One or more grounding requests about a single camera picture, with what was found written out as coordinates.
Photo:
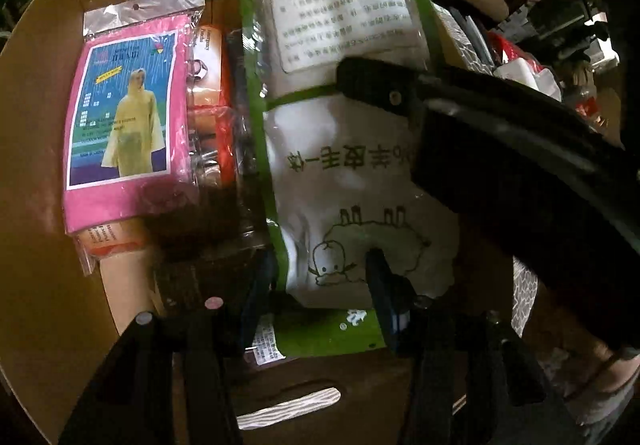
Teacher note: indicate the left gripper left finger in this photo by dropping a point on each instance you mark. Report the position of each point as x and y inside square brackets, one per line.
[179, 368]

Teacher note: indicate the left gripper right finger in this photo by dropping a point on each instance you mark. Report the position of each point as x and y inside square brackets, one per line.
[472, 378]

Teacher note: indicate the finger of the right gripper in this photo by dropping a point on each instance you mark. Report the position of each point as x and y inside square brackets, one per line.
[398, 90]

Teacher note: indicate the white green wool package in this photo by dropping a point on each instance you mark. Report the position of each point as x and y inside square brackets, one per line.
[335, 173]

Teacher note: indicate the red package with zebra card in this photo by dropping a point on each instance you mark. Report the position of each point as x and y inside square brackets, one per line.
[129, 249]

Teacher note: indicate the pink raincoat package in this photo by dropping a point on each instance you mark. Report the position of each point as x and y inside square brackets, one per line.
[127, 145]

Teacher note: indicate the grey sleeve forearm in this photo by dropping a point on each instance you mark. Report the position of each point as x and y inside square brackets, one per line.
[596, 413]

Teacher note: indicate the person right hand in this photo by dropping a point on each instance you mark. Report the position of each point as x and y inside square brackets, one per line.
[573, 359]

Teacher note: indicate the black remote controls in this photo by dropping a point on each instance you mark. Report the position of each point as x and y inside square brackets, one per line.
[478, 42]

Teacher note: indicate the white tissue box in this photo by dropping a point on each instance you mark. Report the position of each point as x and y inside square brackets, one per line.
[542, 80]

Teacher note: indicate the large cardboard box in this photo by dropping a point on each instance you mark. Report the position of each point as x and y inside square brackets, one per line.
[56, 327]

